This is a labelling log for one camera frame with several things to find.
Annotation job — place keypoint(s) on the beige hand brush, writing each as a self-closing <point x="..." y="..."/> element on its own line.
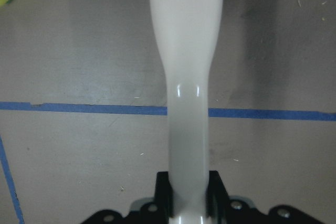
<point x="186" y="33"/>

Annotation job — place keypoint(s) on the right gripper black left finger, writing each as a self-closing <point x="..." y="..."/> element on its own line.
<point x="164" y="195"/>

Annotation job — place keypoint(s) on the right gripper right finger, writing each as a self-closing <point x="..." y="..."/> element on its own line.
<point x="217" y="198"/>

